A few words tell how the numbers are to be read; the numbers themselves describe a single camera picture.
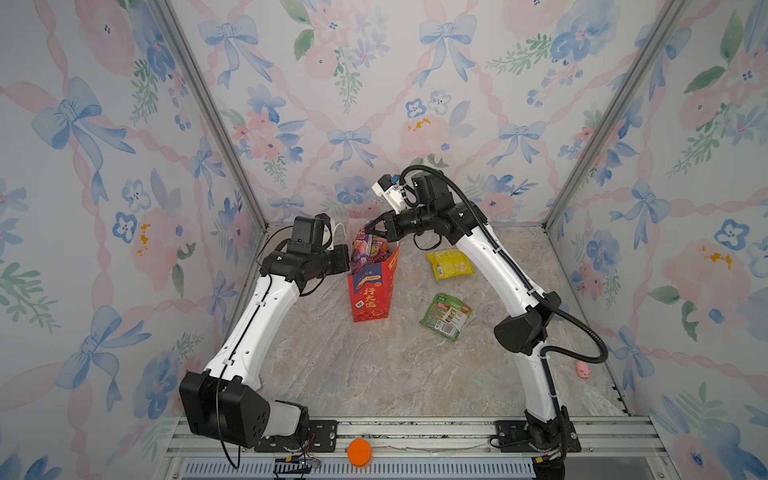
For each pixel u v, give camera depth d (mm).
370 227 718
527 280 527
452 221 560
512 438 733
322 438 735
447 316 949
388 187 654
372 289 836
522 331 511
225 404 392
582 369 835
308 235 576
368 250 718
